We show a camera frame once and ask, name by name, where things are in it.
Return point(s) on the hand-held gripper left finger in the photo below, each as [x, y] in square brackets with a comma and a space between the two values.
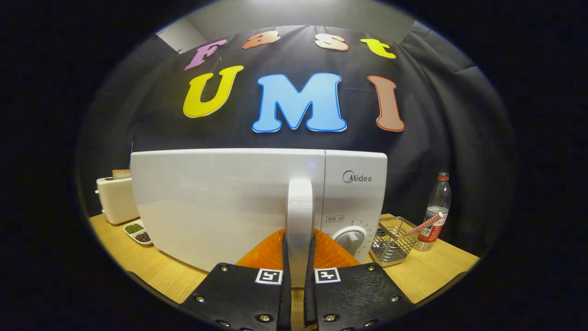
[285, 299]

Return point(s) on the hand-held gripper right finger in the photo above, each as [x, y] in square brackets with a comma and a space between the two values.
[310, 299]

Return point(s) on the white microwave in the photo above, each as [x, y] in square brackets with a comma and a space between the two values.
[206, 207]

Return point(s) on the red checked straw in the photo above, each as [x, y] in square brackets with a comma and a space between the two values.
[425, 224]

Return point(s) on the clear plastic water bottle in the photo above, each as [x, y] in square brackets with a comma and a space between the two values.
[437, 202]

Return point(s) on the white divided spice dish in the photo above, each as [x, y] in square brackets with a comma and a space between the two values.
[138, 232]

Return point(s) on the white toaster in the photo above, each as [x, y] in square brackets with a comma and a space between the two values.
[117, 200]

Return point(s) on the toasted bread slice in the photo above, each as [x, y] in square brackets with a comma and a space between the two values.
[121, 174]

